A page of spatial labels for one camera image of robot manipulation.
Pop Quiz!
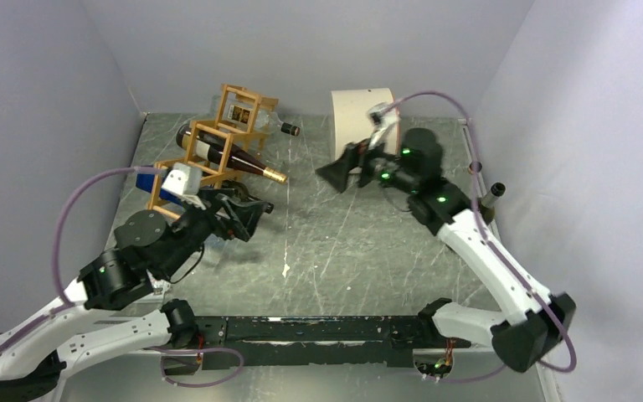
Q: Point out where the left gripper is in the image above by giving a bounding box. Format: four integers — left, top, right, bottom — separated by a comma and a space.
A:
160, 187, 269, 277

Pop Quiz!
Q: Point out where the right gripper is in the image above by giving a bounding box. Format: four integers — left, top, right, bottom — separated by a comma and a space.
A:
315, 128, 417, 194

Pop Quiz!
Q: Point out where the blue square glass bottle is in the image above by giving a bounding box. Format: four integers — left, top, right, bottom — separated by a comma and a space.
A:
135, 172, 182, 206

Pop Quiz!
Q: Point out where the clear glass bottle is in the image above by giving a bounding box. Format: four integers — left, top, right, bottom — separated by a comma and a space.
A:
467, 161, 483, 175

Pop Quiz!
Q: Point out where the dark green wine bottle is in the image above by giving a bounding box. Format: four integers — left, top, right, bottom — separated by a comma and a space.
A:
476, 182, 507, 225

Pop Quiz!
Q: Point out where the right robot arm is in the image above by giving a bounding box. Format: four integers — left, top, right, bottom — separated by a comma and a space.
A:
315, 128, 577, 373

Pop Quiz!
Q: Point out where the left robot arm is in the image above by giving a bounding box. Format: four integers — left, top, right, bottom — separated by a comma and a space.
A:
0, 188, 270, 401

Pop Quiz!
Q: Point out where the wooden wine rack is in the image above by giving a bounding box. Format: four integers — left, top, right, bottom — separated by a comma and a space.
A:
154, 84, 300, 202

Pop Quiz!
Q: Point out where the dark bottle gold cap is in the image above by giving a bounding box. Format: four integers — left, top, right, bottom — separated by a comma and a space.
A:
176, 125, 287, 183

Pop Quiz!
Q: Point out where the beige cylindrical box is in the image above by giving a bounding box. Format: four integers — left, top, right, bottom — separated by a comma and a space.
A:
330, 88, 395, 161

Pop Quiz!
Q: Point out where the white paper card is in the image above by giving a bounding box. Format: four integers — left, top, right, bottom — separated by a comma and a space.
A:
150, 280, 171, 298

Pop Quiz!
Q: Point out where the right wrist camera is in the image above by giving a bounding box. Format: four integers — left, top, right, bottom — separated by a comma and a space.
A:
367, 102, 399, 153

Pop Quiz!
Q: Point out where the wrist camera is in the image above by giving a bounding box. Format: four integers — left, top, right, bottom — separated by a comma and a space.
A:
367, 102, 399, 153
162, 162, 207, 210

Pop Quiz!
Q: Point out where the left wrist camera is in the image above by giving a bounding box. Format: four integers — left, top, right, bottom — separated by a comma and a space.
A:
162, 162, 207, 210

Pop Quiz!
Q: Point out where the aluminium rail frame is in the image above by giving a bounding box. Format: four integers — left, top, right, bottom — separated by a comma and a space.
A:
69, 112, 575, 373

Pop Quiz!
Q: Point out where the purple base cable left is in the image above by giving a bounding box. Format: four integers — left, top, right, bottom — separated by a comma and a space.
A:
155, 346, 245, 389

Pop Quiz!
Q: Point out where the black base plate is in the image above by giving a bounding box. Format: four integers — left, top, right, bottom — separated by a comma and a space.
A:
193, 315, 470, 369

